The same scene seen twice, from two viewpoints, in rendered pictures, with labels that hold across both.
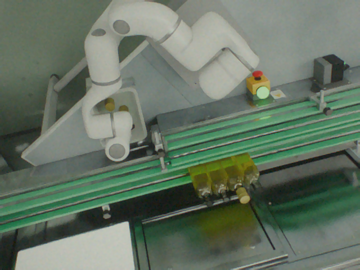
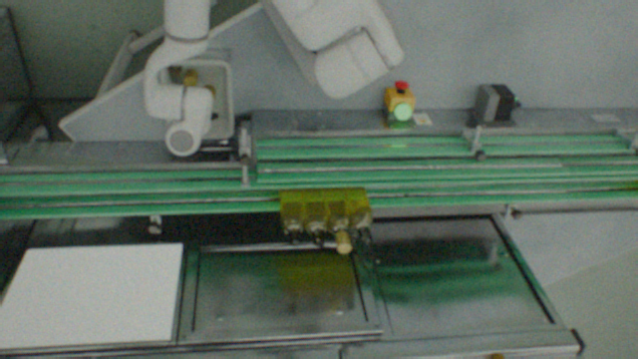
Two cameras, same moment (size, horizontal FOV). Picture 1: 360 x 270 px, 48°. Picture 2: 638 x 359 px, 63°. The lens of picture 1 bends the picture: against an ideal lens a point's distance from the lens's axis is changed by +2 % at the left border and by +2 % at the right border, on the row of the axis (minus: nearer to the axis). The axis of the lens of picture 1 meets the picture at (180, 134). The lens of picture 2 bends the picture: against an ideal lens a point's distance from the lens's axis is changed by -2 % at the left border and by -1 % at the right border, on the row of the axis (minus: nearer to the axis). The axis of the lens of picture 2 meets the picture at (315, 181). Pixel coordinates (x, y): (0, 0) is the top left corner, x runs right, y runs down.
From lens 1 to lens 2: 0.12 m
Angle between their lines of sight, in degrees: 3
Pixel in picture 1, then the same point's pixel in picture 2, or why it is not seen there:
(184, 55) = (301, 23)
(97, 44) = not seen: outside the picture
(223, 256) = (297, 316)
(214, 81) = (335, 71)
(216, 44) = (348, 18)
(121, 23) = not seen: outside the picture
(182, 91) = (295, 85)
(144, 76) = (247, 51)
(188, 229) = (260, 271)
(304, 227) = (414, 301)
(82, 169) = (136, 160)
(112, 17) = not seen: outside the picture
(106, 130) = (171, 108)
